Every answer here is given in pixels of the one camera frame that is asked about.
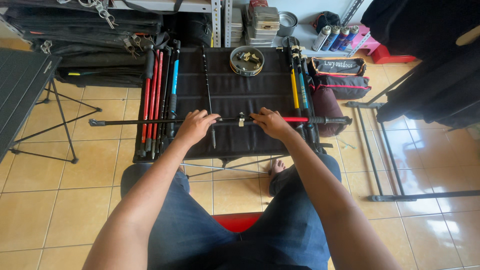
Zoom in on person's right hand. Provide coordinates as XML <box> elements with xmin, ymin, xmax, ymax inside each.
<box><xmin>249</xmin><ymin>107</ymin><xmax>297</xmax><ymax>142</ymax></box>

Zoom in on person's left hand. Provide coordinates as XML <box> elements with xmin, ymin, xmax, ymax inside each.
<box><xmin>175</xmin><ymin>109</ymin><xmax>222</xmax><ymax>148</ymax></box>

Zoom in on black and red trekking pole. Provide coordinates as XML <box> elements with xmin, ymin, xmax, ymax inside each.
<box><xmin>89</xmin><ymin>114</ymin><xmax>353</xmax><ymax>128</ymax></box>

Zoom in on thin black pole section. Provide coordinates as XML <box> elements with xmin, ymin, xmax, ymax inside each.
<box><xmin>202</xmin><ymin>46</ymin><xmax>217</xmax><ymax>149</ymax></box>

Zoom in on black fabric folding table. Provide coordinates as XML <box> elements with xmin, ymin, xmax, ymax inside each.
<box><xmin>133</xmin><ymin>46</ymin><xmax>328</xmax><ymax>164</ymax></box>

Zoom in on yellow and black trekking pole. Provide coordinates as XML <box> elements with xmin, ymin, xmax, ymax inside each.
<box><xmin>286</xmin><ymin>37</ymin><xmax>307</xmax><ymax>140</ymax></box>

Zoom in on blue and black trekking pole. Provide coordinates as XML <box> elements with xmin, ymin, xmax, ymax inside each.
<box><xmin>165</xmin><ymin>39</ymin><xmax>182</xmax><ymax>140</ymax></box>

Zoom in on blue pole with cream clamps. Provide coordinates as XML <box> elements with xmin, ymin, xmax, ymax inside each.
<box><xmin>294</xmin><ymin>46</ymin><xmax>319</xmax><ymax>151</ymax></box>

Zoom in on slim red trekking pole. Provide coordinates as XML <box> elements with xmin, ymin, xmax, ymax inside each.
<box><xmin>151</xmin><ymin>51</ymin><xmax>165</xmax><ymax>160</ymax></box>
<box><xmin>145</xmin><ymin>50</ymin><xmax>160</xmax><ymax>153</ymax></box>

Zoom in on round metal tin with parts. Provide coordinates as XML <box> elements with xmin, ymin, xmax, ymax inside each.
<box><xmin>229</xmin><ymin>46</ymin><xmax>265</xmax><ymax>77</ymax></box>

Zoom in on person's bare foot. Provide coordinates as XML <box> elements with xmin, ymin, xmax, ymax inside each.
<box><xmin>267</xmin><ymin>159</ymin><xmax>287</xmax><ymax>198</ymax></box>

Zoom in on red pole with black grip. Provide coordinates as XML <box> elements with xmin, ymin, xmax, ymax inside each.
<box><xmin>138</xmin><ymin>44</ymin><xmax>155</xmax><ymax>158</ymax></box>

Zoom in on maroon stuff sack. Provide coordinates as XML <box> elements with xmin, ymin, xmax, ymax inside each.
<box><xmin>310</xmin><ymin>85</ymin><xmax>344</xmax><ymax>138</ymax></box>

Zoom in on black bag with red trim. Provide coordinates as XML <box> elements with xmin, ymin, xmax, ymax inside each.
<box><xmin>313</xmin><ymin>74</ymin><xmax>372</xmax><ymax>100</ymax></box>

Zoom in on grey metal shelf rack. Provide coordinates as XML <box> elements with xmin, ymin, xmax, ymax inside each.
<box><xmin>112</xmin><ymin>0</ymin><xmax>373</xmax><ymax>58</ymax></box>

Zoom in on black printed gear bag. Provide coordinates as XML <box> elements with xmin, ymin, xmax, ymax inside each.
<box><xmin>309</xmin><ymin>56</ymin><xmax>368</xmax><ymax>78</ymax></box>

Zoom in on red seat stool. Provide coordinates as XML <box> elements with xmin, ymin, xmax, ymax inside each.
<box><xmin>211</xmin><ymin>212</ymin><xmax>263</xmax><ymax>233</ymax></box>

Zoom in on person's blue jeans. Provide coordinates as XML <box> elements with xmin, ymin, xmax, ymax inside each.
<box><xmin>120</xmin><ymin>151</ymin><xmax>343</xmax><ymax>270</ymax></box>

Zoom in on pink plastic stool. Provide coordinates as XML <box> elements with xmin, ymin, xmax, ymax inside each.
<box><xmin>349</xmin><ymin>25</ymin><xmax>380</xmax><ymax>56</ymax></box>

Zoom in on black clothes rack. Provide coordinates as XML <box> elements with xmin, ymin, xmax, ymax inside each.
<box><xmin>345</xmin><ymin>67</ymin><xmax>480</xmax><ymax>203</ymax></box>

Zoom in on red plastic stool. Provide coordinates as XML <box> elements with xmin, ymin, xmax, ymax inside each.
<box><xmin>371</xmin><ymin>44</ymin><xmax>418</xmax><ymax>65</ymax></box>

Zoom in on heap of black folded bags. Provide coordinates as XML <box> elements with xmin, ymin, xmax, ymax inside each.
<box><xmin>0</xmin><ymin>0</ymin><xmax>213</xmax><ymax>89</ymax></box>

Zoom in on black hanging clothing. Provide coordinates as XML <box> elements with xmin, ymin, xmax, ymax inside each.
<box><xmin>360</xmin><ymin>0</ymin><xmax>480</xmax><ymax>130</ymax></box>

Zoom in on black slatted folding table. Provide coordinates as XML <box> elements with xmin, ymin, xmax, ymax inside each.
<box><xmin>0</xmin><ymin>47</ymin><xmax>103</xmax><ymax>165</ymax></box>

